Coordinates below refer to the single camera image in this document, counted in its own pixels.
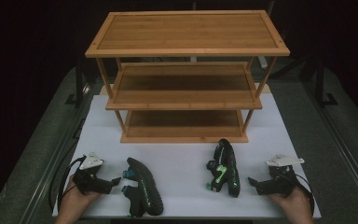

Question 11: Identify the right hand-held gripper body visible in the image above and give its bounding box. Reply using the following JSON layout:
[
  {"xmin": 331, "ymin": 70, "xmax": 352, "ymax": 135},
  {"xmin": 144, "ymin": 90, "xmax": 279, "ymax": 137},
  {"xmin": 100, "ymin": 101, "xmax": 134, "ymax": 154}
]
[{"xmin": 260, "ymin": 153, "xmax": 306, "ymax": 198}]

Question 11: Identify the aluminium floor rail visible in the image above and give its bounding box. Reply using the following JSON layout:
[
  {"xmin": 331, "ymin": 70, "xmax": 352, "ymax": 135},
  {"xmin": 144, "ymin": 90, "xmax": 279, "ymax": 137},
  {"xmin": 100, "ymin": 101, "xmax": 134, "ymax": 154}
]
[
  {"xmin": 302, "ymin": 82, "xmax": 358, "ymax": 218},
  {"xmin": 20, "ymin": 85, "xmax": 90, "ymax": 224}
]

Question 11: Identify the three-tier wooden shelf rack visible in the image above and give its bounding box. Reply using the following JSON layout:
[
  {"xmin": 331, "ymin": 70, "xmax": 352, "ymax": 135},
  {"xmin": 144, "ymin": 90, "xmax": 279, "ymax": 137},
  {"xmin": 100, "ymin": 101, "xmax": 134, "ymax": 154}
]
[{"xmin": 85, "ymin": 9, "xmax": 291, "ymax": 145}]

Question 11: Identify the black metal stand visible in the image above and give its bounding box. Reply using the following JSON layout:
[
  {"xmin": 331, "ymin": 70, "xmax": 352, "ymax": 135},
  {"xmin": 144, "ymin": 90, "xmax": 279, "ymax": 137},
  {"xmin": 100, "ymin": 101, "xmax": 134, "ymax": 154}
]
[
  {"xmin": 64, "ymin": 57, "xmax": 91, "ymax": 108},
  {"xmin": 314, "ymin": 50, "xmax": 339, "ymax": 108}
]

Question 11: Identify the black cable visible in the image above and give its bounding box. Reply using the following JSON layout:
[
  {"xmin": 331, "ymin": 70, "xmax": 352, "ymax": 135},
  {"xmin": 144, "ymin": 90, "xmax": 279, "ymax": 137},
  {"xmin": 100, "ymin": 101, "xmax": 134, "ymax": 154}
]
[
  {"xmin": 294, "ymin": 173, "xmax": 316, "ymax": 216},
  {"xmin": 48, "ymin": 155, "xmax": 88, "ymax": 213}
]

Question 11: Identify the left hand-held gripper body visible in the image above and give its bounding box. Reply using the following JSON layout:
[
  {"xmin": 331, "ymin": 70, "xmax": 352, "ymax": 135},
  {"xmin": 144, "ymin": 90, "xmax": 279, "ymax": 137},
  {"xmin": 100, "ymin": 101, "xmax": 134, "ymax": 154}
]
[{"xmin": 73, "ymin": 151, "xmax": 113, "ymax": 196}]

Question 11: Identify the person's left hand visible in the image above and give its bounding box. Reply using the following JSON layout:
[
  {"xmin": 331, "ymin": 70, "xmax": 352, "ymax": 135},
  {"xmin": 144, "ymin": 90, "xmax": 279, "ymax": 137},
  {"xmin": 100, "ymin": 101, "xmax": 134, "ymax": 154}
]
[{"xmin": 62, "ymin": 176, "xmax": 102, "ymax": 216}]

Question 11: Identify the person's right hand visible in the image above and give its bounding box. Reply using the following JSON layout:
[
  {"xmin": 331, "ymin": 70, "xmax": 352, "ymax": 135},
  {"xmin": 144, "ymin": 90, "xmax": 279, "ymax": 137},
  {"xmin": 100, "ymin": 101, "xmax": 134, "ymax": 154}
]
[{"xmin": 268, "ymin": 186, "xmax": 312, "ymax": 217}]

